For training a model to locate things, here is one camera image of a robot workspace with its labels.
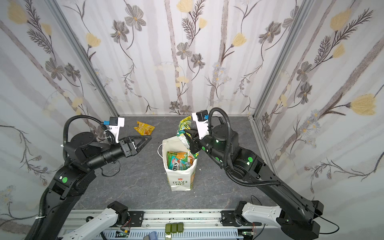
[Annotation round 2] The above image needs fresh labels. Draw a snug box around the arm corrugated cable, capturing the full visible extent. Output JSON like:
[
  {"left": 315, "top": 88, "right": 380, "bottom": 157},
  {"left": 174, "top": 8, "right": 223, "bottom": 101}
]
[
  {"left": 25, "top": 115, "right": 116, "bottom": 240},
  {"left": 208, "top": 107, "right": 281, "bottom": 187}
]

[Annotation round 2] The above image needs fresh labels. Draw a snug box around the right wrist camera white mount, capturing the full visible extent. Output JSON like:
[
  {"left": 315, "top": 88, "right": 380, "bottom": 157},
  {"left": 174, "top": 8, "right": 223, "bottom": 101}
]
[{"left": 192, "top": 110, "right": 209, "bottom": 140}]

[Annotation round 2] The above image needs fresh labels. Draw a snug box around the green Fox's candy bag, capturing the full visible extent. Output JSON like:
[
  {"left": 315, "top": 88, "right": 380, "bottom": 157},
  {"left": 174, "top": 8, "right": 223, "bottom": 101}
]
[{"left": 177, "top": 116, "right": 192, "bottom": 152}]

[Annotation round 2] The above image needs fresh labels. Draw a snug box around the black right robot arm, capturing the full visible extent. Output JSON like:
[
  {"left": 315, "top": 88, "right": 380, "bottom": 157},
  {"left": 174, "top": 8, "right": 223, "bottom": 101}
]
[{"left": 225, "top": 131, "right": 324, "bottom": 240}]

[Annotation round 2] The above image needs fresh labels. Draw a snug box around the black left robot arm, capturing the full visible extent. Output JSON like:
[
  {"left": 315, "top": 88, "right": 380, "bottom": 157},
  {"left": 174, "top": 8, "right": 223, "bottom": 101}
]
[{"left": 26, "top": 132, "right": 152, "bottom": 240}]

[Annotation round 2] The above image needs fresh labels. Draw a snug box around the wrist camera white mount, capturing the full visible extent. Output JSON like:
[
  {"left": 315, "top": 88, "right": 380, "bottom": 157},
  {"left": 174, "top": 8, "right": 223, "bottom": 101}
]
[
  {"left": 192, "top": 110, "right": 209, "bottom": 140},
  {"left": 104, "top": 117, "right": 125, "bottom": 143}
]

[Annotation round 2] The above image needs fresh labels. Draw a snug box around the white paper shopping bag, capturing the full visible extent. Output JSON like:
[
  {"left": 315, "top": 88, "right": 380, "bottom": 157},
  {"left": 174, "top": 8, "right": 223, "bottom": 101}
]
[{"left": 158, "top": 137, "right": 198, "bottom": 192}]

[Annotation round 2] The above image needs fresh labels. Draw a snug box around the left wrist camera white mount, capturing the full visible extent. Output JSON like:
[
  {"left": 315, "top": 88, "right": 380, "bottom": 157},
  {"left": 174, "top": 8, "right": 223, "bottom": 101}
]
[{"left": 104, "top": 117, "right": 125, "bottom": 143}]

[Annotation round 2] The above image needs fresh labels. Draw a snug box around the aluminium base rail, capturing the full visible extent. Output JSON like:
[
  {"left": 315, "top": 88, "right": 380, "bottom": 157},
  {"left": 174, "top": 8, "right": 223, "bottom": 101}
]
[{"left": 58, "top": 206, "right": 289, "bottom": 240}]

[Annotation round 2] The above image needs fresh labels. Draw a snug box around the blue object at bottom edge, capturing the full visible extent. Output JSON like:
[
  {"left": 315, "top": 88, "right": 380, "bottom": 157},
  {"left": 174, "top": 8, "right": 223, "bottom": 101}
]
[{"left": 143, "top": 232, "right": 158, "bottom": 240}]

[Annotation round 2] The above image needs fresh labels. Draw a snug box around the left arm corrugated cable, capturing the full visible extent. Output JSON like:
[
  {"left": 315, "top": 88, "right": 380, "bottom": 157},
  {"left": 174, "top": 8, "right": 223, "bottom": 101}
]
[{"left": 25, "top": 115, "right": 116, "bottom": 240}]

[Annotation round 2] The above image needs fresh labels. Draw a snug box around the yellow chips snack bag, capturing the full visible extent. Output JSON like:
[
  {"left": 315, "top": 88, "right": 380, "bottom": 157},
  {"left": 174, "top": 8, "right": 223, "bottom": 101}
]
[{"left": 134, "top": 121, "right": 155, "bottom": 136}]

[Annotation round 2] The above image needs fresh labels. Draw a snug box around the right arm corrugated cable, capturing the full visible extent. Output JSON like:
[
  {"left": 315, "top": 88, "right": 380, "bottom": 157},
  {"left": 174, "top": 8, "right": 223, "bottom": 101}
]
[{"left": 208, "top": 107, "right": 281, "bottom": 187}]

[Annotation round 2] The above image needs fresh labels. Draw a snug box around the green orange snack bag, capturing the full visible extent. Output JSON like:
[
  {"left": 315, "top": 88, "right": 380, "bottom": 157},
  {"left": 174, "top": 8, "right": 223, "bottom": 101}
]
[{"left": 167, "top": 152, "right": 195, "bottom": 171}]

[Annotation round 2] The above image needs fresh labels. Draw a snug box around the green block on rail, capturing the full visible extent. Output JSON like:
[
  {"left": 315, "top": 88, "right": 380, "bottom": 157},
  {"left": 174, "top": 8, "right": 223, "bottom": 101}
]
[{"left": 165, "top": 223, "right": 184, "bottom": 235}]

